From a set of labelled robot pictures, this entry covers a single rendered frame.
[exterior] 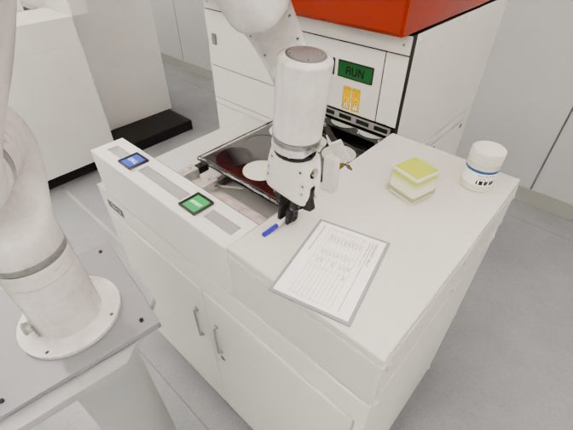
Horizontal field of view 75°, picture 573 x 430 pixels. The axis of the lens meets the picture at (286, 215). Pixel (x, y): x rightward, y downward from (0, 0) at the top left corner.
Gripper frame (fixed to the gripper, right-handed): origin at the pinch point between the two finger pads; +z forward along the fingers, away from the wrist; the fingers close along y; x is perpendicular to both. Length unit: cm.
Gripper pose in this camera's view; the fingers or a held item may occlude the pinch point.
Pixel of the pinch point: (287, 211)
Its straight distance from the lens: 75.7
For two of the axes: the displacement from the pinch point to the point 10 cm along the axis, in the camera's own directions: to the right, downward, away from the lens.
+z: -0.8, 7.1, 7.0
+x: -6.7, 4.8, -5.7
